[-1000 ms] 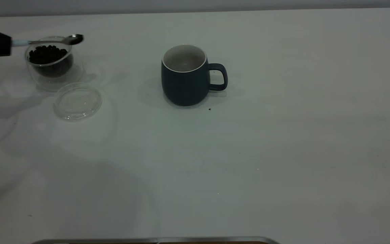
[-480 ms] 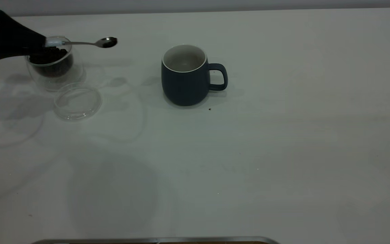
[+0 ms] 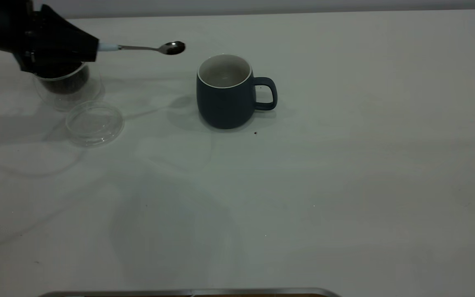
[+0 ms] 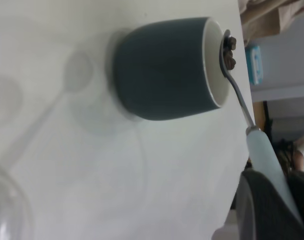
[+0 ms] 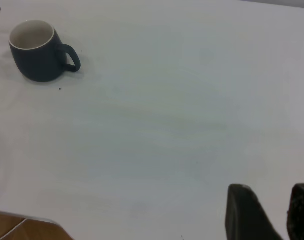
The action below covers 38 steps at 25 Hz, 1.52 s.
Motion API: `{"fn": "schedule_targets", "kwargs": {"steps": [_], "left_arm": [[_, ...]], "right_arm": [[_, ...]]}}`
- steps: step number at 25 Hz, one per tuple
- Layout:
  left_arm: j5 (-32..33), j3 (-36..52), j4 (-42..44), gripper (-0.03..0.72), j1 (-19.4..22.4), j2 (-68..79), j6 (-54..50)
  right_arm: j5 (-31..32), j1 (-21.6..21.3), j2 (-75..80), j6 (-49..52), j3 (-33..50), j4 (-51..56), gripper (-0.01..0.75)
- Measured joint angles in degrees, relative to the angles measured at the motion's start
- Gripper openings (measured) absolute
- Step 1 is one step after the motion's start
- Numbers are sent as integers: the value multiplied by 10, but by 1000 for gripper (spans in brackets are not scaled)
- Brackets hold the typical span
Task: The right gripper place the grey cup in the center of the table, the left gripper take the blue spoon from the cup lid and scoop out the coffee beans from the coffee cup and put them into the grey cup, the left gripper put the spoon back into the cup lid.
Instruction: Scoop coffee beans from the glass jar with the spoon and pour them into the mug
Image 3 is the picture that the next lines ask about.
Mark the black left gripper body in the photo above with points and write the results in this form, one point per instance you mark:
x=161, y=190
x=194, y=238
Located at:
x=2, y=29

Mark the dark grey ceramic mug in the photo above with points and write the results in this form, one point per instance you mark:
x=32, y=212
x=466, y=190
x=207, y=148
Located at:
x=225, y=105

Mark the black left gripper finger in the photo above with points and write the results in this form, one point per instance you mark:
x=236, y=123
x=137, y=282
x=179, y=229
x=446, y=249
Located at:
x=48, y=68
x=68, y=39

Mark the clear round glass lid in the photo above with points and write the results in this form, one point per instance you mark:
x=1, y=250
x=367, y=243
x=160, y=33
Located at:
x=94, y=126

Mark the coffee beans in glass jar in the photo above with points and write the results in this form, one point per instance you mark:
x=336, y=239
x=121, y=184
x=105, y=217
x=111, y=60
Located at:
x=64, y=86

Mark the clear double-wall glass jar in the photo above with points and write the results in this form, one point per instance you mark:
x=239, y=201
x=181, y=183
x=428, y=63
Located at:
x=70, y=97

